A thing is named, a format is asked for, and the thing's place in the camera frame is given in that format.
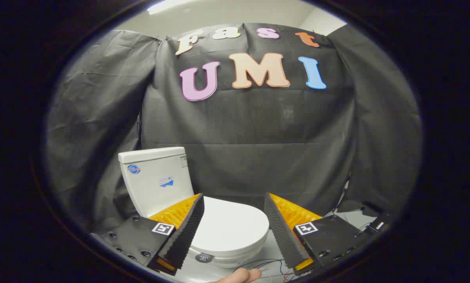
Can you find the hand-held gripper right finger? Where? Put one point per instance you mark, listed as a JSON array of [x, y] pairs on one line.
[[280, 232]]

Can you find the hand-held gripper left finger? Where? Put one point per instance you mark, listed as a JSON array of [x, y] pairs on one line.
[[188, 232]]

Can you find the white toilet lid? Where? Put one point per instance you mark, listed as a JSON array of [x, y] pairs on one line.
[[231, 224]]

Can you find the black backdrop cloth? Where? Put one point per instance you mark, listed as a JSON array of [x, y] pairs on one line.
[[258, 137]]

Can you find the black box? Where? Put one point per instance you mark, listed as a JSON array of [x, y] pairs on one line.
[[377, 225]]

